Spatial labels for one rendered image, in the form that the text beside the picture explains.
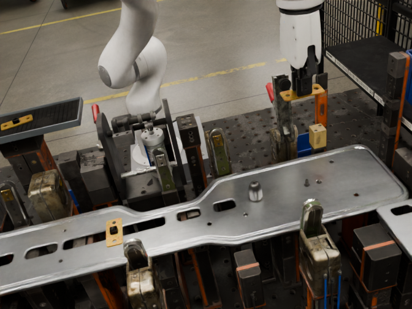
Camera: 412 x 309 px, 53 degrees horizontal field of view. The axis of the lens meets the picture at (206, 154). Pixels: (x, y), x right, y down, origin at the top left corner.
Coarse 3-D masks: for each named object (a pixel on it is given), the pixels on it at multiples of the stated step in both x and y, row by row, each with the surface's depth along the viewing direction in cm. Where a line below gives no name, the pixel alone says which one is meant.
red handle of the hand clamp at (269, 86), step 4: (268, 84) 111; (268, 88) 110; (272, 88) 110; (268, 92) 110; (272, 92) 110; (272, 96) 109; (272, 100) 109; (284, 124) 106; (284, 128) 106; (284, 132) 106; (288, 132) 106; (284, 136) 106
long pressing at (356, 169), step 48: (240, 192) 100; (288, 192) 98; (336, 192) 95; (384, 192) 93; (0, 240) 100; (48, 240) 97; (144, 240) 92; (192, 240) 91; (240, 240) 89; (0, 288) 88
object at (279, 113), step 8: (272, 80) 100; (280, 80) 97; (288, 80) 97; (280, 88) 97; (288, 88) 97; (280, 96) 102; (280, 104) 103; (288, 104) 102; (280, 112) 102; (288, 112) 103; (280, 120) 103; (288, 120) 105; (280, 128) 104; (288, 128) 107
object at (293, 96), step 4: (316, 84) 85; (316, 88) 84; (320, 88) 84; (284, 92) 85; (288, 92) 84; (292, 92) 84; (312, 92) 83; (316, 92) 83; (320, 92) 82; (284, 96) 83; (288, 96) 83; (292, 96) 83; (296, 96) 83; (300, 96) 82; (304, 96) 82; (308, 96) 82; (284, 100) 82; (288, 100) 82; (292, 100) 82
